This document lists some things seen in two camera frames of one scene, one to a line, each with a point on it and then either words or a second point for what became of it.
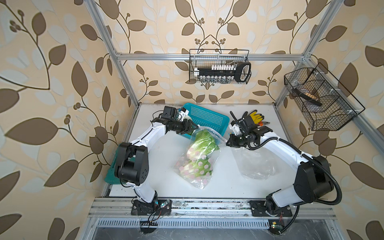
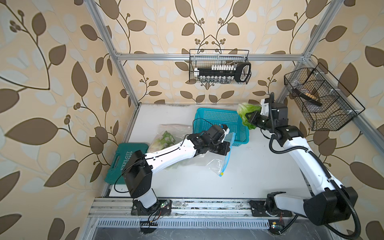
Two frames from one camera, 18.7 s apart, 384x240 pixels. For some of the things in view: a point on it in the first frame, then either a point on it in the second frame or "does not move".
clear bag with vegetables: (195, 167) -> (169, 135)
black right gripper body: (239, 140) -> (262, 122)
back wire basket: (224, 66) does not move
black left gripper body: (180, 126) -> (220, 148)
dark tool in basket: (302, 95) does not move
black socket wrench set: (223, 74) does not move
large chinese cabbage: (198, 160) -> (166, 140)
